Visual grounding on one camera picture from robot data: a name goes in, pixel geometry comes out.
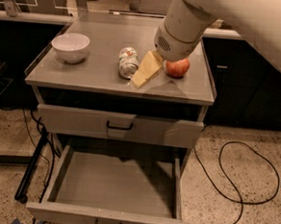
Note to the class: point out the red apple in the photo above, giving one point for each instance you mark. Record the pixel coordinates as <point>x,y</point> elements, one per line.
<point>177,69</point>

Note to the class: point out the closed upper grey drawer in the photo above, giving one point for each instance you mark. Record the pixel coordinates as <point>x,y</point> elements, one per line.
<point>120,126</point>

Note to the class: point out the black table leg frame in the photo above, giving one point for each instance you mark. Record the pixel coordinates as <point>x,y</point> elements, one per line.
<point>21,194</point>

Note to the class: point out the white ceramic bowl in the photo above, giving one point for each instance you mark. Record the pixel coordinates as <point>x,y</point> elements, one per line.
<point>71,47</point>

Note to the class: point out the grey drawer cabinet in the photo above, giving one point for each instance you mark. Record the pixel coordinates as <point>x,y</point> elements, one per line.
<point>94,83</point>

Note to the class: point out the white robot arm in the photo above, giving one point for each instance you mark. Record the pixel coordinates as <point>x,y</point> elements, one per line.
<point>257,21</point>

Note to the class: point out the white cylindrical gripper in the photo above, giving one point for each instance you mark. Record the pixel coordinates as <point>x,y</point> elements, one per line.
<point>174,46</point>

